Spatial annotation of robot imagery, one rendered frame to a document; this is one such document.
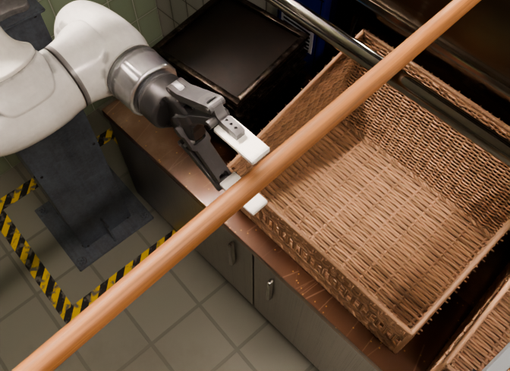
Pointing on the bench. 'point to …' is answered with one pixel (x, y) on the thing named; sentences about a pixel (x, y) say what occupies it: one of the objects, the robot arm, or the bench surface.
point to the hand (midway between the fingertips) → (255, 179)
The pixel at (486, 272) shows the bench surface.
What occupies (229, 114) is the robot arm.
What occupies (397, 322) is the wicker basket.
